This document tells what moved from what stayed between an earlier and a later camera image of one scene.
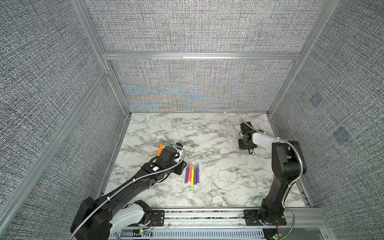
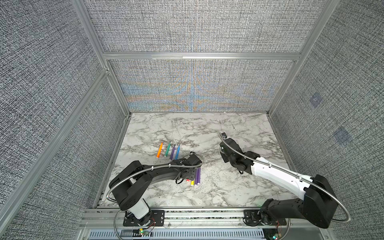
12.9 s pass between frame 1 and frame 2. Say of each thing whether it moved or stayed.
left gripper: moved
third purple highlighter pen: stayed
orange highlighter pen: stayed
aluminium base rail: stayed
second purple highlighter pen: stayed
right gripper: moved
